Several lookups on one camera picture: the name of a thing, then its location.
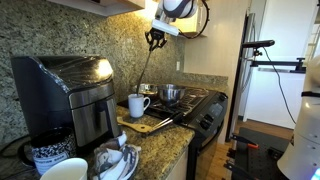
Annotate metal wire stove grate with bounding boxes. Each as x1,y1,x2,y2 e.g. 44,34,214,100
151,87,210,114

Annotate deep stainless steel bowl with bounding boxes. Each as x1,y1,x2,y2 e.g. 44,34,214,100
157,83,187,108

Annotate black kitchen tongs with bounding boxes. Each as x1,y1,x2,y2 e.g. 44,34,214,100
141,111,185,138

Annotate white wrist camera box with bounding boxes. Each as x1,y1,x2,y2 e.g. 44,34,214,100
151,18,180,37

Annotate white paper cup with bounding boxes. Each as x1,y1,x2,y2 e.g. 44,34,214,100
39,157,89,180

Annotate black camera cable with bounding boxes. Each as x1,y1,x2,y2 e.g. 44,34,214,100
262,46,298,125

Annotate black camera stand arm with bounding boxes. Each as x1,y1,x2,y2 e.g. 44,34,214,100
249,48,306,74

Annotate shallow silver bowl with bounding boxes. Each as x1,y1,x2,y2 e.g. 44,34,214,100
134,83,159,98

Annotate white lower cabinets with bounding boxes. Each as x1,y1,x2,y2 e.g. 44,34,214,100
164,149,190,180

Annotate black perforated robot cart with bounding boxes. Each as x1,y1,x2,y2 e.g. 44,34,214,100
223,127,292,180

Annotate light wooden spatula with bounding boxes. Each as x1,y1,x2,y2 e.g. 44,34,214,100
116,116,154,134

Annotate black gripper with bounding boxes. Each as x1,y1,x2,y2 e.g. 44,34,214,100
144,27,169,52

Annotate black patterned mug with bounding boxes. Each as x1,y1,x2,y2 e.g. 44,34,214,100
18,128,78,176

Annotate white ceramic mug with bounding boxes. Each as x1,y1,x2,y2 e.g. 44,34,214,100
127,93,151,119

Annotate black kitchen stove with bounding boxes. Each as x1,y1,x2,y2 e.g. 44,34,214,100
117,85,229,180

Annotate black stereo camera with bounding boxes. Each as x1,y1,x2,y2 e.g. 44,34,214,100
242,39,276,50

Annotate patterned kitchen cloth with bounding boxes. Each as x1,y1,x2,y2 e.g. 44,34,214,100
92,131,142,180

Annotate orange handled clamp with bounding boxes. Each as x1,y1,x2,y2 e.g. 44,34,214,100
231,133,260,150

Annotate black steel air fryer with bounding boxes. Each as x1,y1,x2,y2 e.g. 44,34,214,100
10,55,120,152

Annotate white upper cabinet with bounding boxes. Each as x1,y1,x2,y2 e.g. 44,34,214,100
46,0,146,18

